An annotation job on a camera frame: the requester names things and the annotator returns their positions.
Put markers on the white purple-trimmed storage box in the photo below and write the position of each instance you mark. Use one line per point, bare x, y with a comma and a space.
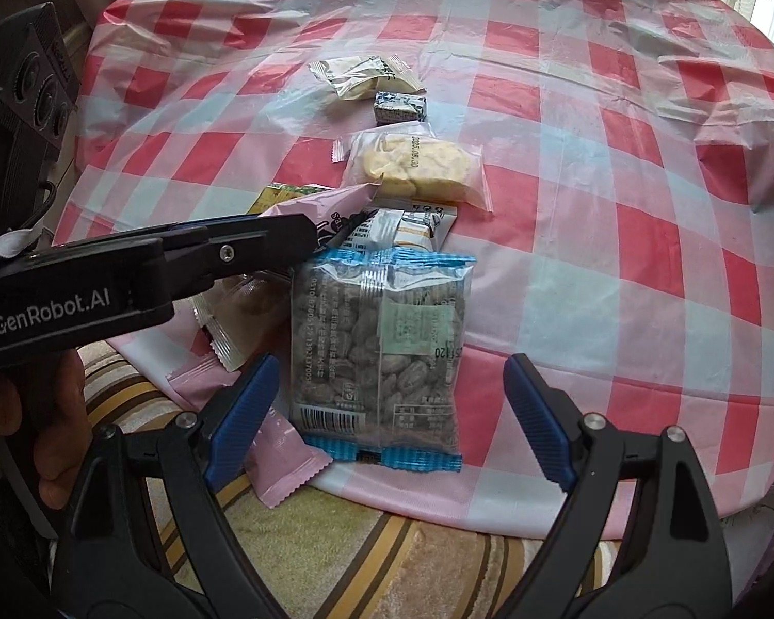
749, 537

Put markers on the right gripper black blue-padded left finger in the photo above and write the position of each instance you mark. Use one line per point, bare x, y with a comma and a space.
110, 561

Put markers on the small blue white candy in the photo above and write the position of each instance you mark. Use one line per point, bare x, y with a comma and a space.
393, 107

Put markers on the cream snack wrapper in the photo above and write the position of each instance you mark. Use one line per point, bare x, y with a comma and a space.
361, 77

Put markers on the white orange snack packet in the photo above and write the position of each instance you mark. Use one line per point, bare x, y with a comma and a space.
402, 223

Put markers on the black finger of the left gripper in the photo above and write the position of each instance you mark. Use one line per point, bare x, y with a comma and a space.
211, 249

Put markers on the person's left hand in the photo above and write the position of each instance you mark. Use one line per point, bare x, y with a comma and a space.
46, 401

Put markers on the red white checkered tablecloth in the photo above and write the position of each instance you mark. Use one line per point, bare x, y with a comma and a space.
628, 148

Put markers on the clear yellow cookie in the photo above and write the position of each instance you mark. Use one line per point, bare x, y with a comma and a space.
408, 161

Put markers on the pink snack packet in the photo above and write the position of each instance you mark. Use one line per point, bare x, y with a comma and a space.
335, 212
279, 460

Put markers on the yellow green pea packet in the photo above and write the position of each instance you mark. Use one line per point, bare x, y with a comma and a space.
275, 193

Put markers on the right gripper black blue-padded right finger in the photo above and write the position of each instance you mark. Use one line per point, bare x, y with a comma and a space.
672, 561

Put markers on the striped towel sofa cover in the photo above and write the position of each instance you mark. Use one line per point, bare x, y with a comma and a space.
320, 555

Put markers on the sunflower seed bag blue trim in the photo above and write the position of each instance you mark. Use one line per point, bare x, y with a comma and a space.
377, 339

